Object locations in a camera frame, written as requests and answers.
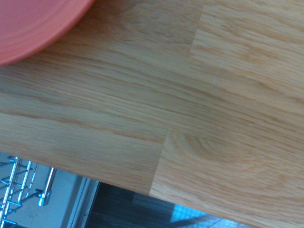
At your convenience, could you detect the red round plate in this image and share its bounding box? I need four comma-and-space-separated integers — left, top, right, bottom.
0, 0, 95, 67

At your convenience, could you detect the open steel dishwasher door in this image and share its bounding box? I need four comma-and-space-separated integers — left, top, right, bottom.
14, 166, 101, 228

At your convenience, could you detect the silver wire upper dishwasher rack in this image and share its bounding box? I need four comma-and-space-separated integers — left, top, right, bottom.
0, 155, 57, 228

